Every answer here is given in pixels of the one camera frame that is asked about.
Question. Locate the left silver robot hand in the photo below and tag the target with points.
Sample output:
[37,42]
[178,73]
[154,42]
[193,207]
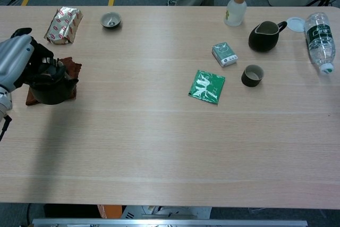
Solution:
[13,59]

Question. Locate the black iron teapot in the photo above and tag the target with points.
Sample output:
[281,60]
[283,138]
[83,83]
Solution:
[53,94]

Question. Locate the dark teacup with beige inside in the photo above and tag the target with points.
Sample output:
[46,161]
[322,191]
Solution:
[249,81]

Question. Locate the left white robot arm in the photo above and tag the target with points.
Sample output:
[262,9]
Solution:
[4,102]

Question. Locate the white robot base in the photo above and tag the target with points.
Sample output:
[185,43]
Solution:
[186,212]

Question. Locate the clear plastic water bottle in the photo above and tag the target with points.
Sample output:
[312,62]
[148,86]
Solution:
[318,41]

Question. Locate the gold foil tea package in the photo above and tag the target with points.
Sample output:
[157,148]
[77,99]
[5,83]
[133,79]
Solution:
[63,25]

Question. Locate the brown folded cloth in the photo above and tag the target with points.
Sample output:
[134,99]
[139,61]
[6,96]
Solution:
[75,66]

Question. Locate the shallow grey tea bowl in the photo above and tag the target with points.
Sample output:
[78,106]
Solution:
[110,20]

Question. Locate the orange panel under table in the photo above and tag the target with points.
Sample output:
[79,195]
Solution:
[110,211]

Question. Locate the green tea sachet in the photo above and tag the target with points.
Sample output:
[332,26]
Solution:
[207,86]

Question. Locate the small green white box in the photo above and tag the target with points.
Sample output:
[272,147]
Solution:
[224,53]

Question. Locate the frosted bottle with wooden cap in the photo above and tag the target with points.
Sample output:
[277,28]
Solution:
[235,11]

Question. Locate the white round lid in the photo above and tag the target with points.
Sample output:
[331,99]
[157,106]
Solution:
[295,25]

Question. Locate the aluminium rail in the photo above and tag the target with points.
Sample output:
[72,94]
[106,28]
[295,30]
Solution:
[170,223]

